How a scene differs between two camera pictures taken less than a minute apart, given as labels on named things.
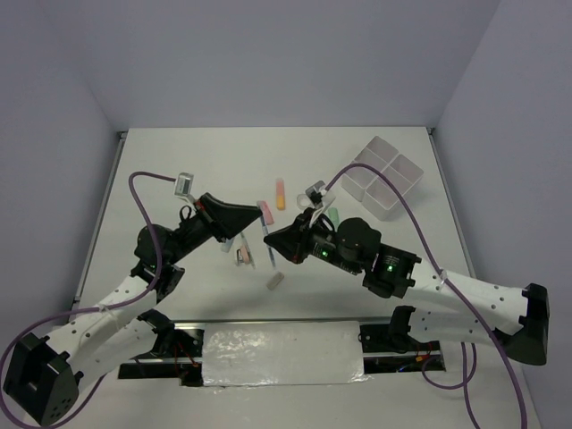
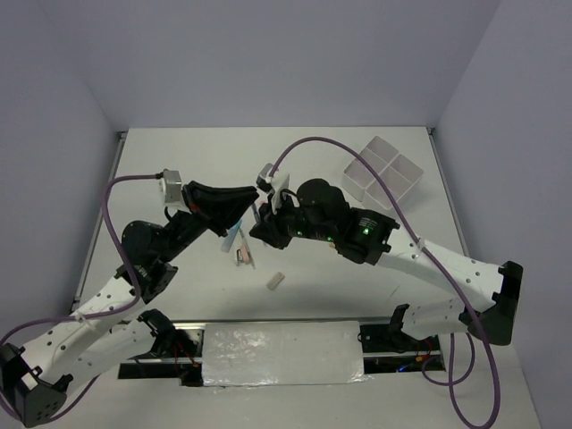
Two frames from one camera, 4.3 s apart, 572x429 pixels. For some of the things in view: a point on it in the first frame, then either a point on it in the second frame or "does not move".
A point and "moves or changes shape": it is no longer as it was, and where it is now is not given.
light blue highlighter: (227, 245) does not move
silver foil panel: (282, 353) does not move
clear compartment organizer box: (368, 187) does not move
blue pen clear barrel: (268, 247) moves or changes shape
